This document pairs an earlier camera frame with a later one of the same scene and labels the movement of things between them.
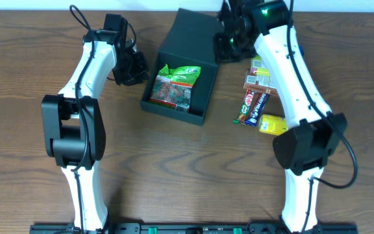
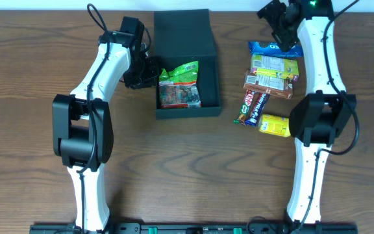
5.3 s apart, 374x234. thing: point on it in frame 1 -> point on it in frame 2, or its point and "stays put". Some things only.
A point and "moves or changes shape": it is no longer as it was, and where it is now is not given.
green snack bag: x=172 y=88 moves or changes shape
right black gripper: x=225 y=47 -> x=278 y=25
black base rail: x=194 y=228 stays put
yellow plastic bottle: x=272 y=125 stays put
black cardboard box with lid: x=179 y=82 moves or changes shape
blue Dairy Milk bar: x=258 y=109 stays put
